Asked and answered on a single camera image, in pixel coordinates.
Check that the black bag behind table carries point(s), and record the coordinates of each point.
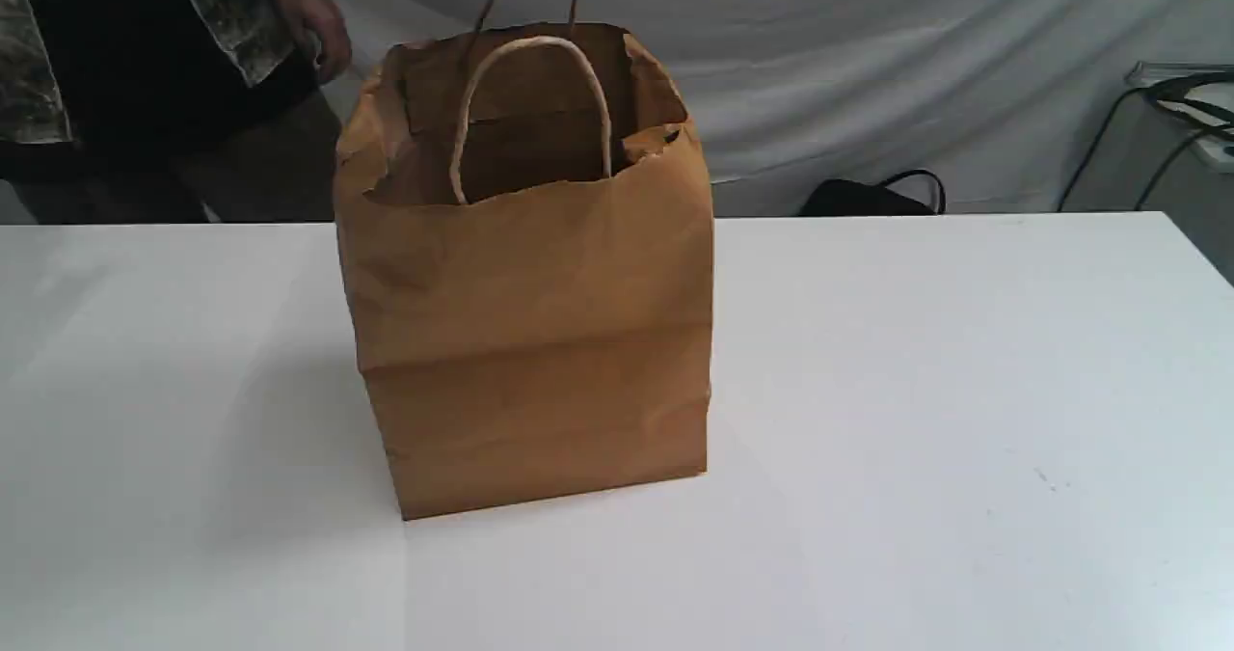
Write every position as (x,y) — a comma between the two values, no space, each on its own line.
(846,198)

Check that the person in camouflage jacket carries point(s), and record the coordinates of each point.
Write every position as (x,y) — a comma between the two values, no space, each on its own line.
(162,112)

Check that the white backdrop cloth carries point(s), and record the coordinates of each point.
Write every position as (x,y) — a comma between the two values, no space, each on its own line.
(998,97)

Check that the brown paper bag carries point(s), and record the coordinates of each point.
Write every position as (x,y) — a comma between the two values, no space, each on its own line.
(525,228)

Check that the white power strip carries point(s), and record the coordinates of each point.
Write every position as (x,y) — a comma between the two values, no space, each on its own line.
(1217,154)

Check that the person's bare hand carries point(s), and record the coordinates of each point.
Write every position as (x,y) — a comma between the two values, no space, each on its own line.
(318,27)

